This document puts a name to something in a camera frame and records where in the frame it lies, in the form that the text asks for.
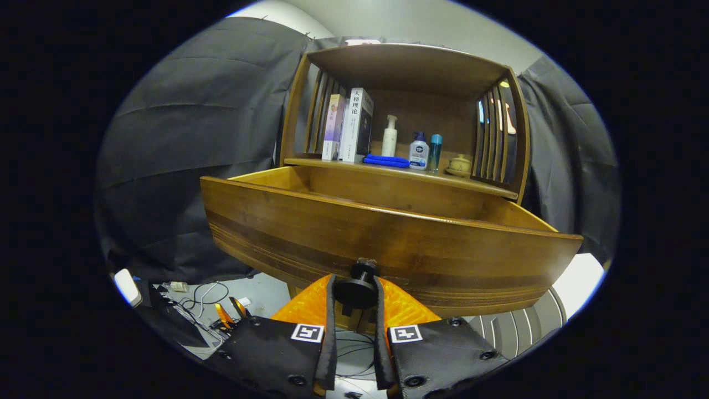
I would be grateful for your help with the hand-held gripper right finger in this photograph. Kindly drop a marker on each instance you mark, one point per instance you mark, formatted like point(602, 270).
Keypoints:
point(379, 354)

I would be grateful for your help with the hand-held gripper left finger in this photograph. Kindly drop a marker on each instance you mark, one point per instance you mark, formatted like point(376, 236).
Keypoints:
point(331, 343)

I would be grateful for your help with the black drawer knob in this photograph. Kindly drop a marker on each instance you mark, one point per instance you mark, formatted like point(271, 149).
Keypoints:
point(357, 291)

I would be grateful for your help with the brown wooden drawer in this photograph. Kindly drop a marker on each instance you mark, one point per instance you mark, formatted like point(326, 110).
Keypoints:
point(388, 238)

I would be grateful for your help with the wooden countertop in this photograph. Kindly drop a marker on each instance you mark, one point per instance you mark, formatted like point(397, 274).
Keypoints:
point(437, 178)

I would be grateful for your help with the brown wooden cabinet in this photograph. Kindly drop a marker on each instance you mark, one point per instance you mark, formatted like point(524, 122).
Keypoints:
point(410, 66)

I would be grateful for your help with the grey ribbed panel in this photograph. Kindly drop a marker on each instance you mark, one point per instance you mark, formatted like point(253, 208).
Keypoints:
point(515, 330)

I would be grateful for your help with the blue folded cloth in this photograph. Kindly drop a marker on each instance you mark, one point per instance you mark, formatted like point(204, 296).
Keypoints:
point(386, 161)

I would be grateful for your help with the white bottle with blue pump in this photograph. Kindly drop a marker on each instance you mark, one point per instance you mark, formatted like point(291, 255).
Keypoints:
point(419, 155)

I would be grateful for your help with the yellow lidded teacup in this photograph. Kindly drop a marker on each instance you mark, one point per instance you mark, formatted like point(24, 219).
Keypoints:
point(459, 166)

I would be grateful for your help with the slim teal bottle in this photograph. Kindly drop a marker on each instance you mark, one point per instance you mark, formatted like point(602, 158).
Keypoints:
point(435, 152)

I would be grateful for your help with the white rounded adapter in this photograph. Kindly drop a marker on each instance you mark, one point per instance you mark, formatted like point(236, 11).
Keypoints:
point(127, 287)

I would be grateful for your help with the white flat panel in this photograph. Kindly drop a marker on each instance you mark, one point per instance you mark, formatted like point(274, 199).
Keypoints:
point(579, 277)

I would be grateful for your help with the purple book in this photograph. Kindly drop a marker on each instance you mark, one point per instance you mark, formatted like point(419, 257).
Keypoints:
point(333, 127)

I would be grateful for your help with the thick white book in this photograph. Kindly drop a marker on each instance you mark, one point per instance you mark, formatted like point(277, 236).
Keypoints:
point(354, 127)

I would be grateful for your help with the black backdrop cloth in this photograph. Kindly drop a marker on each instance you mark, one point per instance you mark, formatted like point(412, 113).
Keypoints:
point(194, 138)

